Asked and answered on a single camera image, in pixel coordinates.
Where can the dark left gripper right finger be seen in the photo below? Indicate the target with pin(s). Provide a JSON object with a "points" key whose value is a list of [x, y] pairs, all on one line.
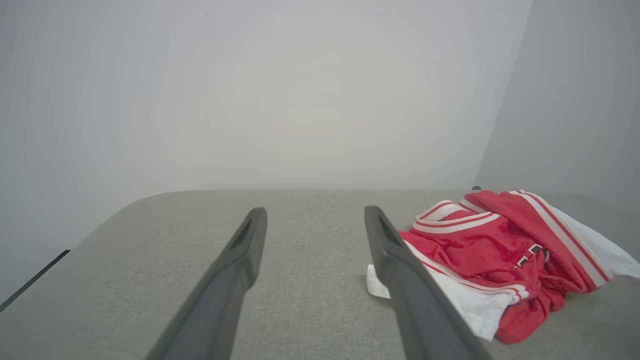
{"points": [[415, 305]]}

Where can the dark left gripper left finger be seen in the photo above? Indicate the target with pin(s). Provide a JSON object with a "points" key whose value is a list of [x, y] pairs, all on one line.
{"points": [[220, 300]]}

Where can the red and white basketball jersey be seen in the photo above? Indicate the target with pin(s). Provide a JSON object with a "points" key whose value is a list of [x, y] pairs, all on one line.
{"points": [[475, 250]]}

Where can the black baseboard strip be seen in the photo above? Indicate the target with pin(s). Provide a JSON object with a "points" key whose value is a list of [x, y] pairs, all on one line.
{"points": [[30, 281]]}

